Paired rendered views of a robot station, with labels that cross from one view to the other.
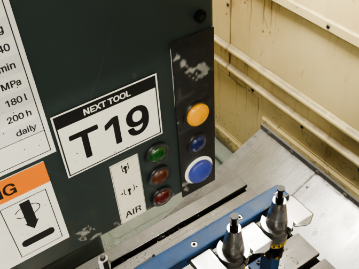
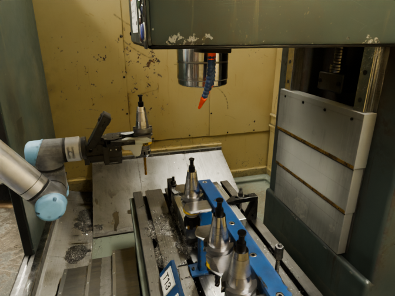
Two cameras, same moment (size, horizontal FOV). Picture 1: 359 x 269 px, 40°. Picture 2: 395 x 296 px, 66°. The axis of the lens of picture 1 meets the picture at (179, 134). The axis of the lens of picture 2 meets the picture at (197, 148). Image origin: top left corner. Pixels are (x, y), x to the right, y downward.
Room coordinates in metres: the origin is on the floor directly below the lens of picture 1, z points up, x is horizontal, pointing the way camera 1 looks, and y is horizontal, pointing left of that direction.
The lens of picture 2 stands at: (0.64, -0.61, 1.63)
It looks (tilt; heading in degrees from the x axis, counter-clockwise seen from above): 20 degrees down; 105
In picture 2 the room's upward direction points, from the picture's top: straight up
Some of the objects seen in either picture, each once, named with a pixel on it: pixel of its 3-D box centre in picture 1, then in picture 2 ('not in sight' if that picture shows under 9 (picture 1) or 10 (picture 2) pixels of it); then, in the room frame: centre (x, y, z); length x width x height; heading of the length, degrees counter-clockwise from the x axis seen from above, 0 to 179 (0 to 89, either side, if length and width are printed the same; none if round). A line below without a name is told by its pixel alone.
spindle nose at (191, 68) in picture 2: not in sight; (202, 64); (0.39, 0.34, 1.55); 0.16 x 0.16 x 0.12
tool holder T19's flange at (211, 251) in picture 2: (233, 252); (218, 246); (0.54, -0.09, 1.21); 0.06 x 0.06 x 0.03
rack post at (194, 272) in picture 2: not in sight; (204, 232); (0.44, 0.18, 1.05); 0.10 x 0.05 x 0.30; 31
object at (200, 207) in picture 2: not in sight; (197, 207); (0.45, 0.05, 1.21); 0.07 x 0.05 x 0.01; 31
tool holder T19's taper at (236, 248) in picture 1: (233, 238); (218, 228); (0.54, -0.09, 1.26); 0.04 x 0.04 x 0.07
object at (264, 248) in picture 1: (255, 239); (227, 265); (0.57, -0.13, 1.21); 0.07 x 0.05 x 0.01; 31
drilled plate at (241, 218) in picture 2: not in sight; (205, 208); (0.38, 0.44, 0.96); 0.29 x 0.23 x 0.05; 121
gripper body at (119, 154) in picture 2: not in sight; (102, 148); (0.11, 0.18, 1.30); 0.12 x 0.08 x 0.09; 31
